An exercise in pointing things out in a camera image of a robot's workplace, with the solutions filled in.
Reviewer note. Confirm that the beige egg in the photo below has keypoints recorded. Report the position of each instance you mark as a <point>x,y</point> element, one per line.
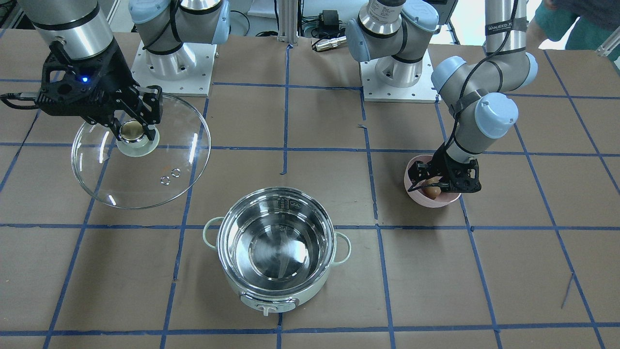
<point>432,192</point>

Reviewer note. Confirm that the glass pot lid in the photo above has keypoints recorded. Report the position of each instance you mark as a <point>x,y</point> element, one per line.
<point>140,155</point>

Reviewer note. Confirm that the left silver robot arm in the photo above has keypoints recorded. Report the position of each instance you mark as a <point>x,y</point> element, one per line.
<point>399,31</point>

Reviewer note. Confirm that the aluminium frame post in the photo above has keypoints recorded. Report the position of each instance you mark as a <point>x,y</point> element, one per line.
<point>288,12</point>

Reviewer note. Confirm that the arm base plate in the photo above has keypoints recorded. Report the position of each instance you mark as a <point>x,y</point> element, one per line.
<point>187,72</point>
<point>396,82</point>

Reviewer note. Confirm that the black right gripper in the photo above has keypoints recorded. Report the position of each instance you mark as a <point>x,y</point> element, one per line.
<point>112,73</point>

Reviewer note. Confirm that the pale green cooking pot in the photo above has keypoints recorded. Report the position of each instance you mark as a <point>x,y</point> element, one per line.
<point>277,247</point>

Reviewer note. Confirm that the brown paper table mat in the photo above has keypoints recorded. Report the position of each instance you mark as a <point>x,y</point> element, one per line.
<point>530,261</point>

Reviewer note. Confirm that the black power adapter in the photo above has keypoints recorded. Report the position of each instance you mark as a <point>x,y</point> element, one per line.
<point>329,20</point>

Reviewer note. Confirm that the pink bowl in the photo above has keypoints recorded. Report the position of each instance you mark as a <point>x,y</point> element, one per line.
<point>443,200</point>

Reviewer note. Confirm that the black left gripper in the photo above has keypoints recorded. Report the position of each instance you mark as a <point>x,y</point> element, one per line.
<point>440,164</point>

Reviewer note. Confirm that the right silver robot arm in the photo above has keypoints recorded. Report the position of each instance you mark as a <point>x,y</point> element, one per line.
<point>164,26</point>

